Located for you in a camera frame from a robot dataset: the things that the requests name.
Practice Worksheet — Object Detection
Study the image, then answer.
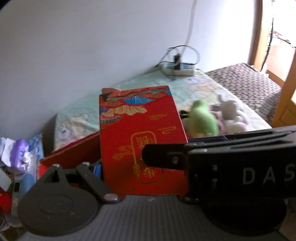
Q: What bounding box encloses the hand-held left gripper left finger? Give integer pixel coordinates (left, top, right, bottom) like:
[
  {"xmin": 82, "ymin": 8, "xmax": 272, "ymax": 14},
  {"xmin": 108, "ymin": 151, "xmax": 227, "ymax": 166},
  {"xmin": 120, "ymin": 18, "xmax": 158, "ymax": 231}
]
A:
[{"xmin": 47, "ymin": 160, "xmax": 122, "ymax": 204}]

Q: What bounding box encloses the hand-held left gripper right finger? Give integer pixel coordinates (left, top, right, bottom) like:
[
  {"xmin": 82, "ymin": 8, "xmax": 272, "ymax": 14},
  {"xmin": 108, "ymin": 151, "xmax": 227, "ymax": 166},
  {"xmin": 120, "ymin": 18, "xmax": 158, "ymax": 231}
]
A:
[{"xmin": 181, "ymin": 190, "xmax": 203, "ymax": 205}]

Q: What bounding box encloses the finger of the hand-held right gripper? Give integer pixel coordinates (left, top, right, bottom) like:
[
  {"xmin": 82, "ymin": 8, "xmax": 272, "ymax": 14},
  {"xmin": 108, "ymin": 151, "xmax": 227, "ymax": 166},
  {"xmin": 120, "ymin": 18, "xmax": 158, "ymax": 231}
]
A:
[
  {"xmin": 142, "ymin": 143, "xmax": 189, "ymax": 172},
  {"xmin": 185, "ymin": 125, "xmax": 296, "ymax": 151}
]

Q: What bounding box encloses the large red cardboard box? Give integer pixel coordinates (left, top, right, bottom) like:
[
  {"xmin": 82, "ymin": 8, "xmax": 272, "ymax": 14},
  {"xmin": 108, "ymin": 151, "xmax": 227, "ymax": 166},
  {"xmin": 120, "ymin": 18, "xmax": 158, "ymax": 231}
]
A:
[{"xmin": 38, "ymin": 131, "xmax": 103, "ymax": 188}]

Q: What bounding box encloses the red gold-print gift box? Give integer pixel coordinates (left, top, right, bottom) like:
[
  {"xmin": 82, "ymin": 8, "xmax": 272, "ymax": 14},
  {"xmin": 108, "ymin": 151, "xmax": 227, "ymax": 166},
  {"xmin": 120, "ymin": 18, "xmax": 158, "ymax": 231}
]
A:
[{"xmin": 99, "ymin": 85, "xmax": 189, "ymax": 197}]

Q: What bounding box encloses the green plush toy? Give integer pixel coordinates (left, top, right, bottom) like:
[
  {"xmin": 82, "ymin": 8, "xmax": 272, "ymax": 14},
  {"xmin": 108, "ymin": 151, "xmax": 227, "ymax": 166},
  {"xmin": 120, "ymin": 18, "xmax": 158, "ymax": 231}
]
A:
[{"xmin": 186, "ymin": 99, "xmax": 220, "ymax": 138}]

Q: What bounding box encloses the white plush toy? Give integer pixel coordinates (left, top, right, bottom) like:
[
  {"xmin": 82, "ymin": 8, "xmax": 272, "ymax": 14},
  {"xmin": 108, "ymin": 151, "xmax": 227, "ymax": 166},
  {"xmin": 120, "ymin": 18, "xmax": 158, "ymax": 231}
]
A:
[{"xmin": 216, "ymin": 93, "xmax": 249, "ymax": 135}]

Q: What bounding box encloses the blue white printed bag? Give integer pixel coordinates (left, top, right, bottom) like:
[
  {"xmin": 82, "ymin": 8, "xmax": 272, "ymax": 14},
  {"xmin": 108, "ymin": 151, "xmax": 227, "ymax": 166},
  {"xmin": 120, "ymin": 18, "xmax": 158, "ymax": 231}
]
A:
[{"xmin": 26, "ymin": 133, "xmax": 44, "ymax": 167}]

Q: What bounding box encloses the brown patterned blanket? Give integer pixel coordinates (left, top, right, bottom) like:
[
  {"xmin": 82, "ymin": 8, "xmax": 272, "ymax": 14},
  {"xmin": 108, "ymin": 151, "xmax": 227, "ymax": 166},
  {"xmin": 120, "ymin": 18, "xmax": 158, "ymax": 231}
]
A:
[{"xmin": 205, "ymin": 62, "xmax": 282, "ymax": 128}]

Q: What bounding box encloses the white power strip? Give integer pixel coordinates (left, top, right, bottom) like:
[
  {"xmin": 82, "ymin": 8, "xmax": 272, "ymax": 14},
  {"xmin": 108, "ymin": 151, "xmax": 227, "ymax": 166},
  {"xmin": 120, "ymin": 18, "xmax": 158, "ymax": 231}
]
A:
[{"xmin": 162, "ymin": 61, "xmax": 195, "ymax": 76}]

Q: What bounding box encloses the smooth blue plastic bag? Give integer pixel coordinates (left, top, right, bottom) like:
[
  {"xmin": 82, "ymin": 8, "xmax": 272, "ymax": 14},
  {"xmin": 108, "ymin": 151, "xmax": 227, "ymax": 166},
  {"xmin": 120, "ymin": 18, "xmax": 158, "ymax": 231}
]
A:
[{"xmin": 14, "ymin": 173, "xmax": 37, "ymax": 202}]

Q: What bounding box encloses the purple tissue pack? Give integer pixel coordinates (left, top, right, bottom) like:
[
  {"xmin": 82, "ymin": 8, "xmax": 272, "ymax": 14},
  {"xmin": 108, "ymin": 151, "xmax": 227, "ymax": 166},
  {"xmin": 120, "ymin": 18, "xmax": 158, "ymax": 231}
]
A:
[{"xmin": 13, "ymin": 138, "xmax": 31, "ymax": 173}]

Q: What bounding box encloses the black charger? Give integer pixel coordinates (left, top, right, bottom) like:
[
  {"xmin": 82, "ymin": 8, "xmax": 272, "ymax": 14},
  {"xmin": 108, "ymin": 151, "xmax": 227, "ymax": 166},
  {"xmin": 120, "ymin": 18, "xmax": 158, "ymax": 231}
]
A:
[{"xmin": 173, "ymin": 54, "xmax": 182, "ymax": 70}]

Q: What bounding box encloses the crumpled white paper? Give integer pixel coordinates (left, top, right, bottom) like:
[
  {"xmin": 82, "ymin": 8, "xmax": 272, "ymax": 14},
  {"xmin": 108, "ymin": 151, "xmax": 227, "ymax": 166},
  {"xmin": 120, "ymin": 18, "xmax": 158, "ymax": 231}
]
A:
[{"xmin": 0, "ymin": 137, "xmax": 16, "ymax": 163}]

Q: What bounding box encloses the white adapter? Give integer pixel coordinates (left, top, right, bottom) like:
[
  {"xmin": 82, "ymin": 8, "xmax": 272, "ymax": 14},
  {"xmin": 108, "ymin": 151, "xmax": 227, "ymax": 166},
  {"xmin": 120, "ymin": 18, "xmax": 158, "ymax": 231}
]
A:
[{"xmin": 0, "ymin": 169, "xmax": 11, "ymax": 193}]

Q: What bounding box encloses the red plush toy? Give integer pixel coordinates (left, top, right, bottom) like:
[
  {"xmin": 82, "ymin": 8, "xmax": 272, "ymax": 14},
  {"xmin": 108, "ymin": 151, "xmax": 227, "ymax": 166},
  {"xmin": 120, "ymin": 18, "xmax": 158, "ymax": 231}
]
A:
[{"xmin": 0, "ymin": 191, "xmax": 12, "ymax": 216}]

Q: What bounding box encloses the wooden door frame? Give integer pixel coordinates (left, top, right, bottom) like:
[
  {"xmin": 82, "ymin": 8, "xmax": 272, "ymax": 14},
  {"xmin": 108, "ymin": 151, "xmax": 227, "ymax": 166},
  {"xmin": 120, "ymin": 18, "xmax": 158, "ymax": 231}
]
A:
[{"xmin": 247, "ymin": 0, "xmax": 296, "ymax": 128}]

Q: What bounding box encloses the white cable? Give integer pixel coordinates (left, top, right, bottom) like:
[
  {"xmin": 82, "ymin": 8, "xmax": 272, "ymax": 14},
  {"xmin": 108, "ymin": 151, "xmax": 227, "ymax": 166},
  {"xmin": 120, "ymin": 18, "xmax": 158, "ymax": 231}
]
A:
[{"xmin": 184, "ymin": 0, "xmax": 197, "ymax": 47}]

